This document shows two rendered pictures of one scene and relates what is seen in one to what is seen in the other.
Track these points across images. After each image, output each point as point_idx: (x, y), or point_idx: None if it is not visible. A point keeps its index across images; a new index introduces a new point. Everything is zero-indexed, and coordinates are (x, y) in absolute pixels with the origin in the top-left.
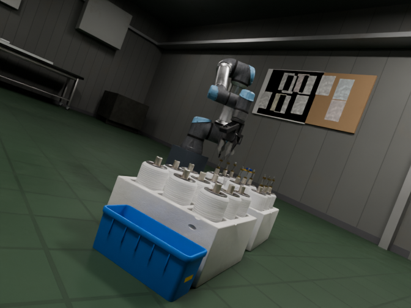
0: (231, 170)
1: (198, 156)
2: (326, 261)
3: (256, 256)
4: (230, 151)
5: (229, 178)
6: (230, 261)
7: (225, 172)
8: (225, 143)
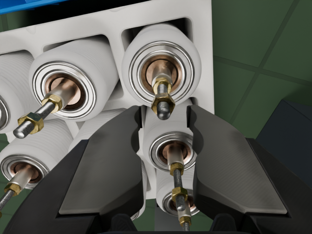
0: (188, 220)
1: None
2: (17, 199)
3: (1, 28)
4: (85, 139)
5: (148, 150)
6: None
7: (168, 159)
8: (198, 203)
